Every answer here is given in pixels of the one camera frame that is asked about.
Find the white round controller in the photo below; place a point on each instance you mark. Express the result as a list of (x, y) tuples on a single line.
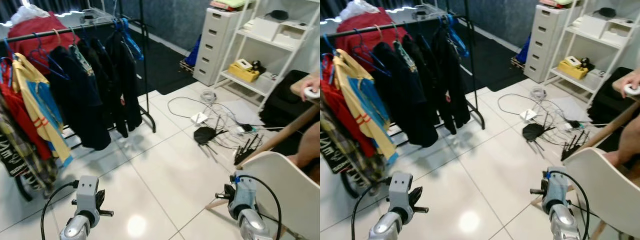
[(632, 90), (312, 93)]

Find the blue plastic hanger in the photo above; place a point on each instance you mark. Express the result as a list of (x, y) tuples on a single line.
[(372, 62), (134, 47), (460, 44), (50, 66)]

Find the person bare hand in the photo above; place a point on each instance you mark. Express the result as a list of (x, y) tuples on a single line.
[(310, 81), (631, 77)]

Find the black antenna router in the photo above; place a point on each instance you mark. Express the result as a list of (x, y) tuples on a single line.
[(245, 156), (570, 152)]

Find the white plastic chair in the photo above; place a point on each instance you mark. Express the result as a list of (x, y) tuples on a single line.
[(285, 185), (605, 185)]

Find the plaid hanging garment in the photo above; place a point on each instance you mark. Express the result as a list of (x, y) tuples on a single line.
[(30, 165), (350, 160)]

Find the white power adapter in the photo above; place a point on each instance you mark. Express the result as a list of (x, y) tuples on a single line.
[(528, 115), (199, 118)]

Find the wooden pole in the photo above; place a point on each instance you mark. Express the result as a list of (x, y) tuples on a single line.
[(610, 125), (285, 131)]

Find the person bare leg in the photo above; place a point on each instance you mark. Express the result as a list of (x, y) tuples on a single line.
[(627, 140), (307, 145)]

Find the navy hanging garment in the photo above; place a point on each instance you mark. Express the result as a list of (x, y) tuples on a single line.
[(80, 100), (405, 95)]

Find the red hanging garment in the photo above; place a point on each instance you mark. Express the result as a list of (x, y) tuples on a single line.
[(345, 115), (15, 110)]

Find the white shelf unit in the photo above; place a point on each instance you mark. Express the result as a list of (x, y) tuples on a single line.
[(582, 84), (260, 89)]

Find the black hanging garment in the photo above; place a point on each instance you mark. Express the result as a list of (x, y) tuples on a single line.
[(425, 75), (97, 75), (127, 85), (455, 80)]

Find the yellow device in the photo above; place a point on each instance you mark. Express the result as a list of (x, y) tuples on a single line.
[(570, 69), (242, 74)]

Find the small black device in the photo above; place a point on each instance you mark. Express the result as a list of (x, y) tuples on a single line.
[(258, 66), (587, 63)]

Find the yellow blue shirt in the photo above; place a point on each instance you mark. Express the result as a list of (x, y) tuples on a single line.
[(30, 85), (350, 80)]

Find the black floor mat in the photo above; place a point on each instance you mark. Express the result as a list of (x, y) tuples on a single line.
[(160, 65), (495, 65)]

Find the blue bag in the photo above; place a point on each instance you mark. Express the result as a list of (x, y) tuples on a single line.
[(524, 50), (194, 52)]

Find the white storage box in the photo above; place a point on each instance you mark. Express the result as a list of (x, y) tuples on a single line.
[(590, 26), (262, 29), (617, 34), (290, 36)]

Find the black metal clothes rack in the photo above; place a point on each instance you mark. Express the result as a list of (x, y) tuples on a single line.
[(425, 23), (65, 31)]

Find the red cloth bundle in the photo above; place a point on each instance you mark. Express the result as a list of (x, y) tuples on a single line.
[(370, 27), (45, 30)]

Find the black cap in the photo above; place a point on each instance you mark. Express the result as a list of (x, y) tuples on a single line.
[(277, 15), (606, 12)]

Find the pink green stacked books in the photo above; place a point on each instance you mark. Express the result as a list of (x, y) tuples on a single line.
[(555, 3), (230, 5)]

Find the white crumpled plastic bag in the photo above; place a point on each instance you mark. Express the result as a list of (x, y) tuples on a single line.
[(30, 14), (357, 10)]

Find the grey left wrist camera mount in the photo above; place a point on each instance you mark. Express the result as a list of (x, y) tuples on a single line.
[(87, 192), (400, 192)]

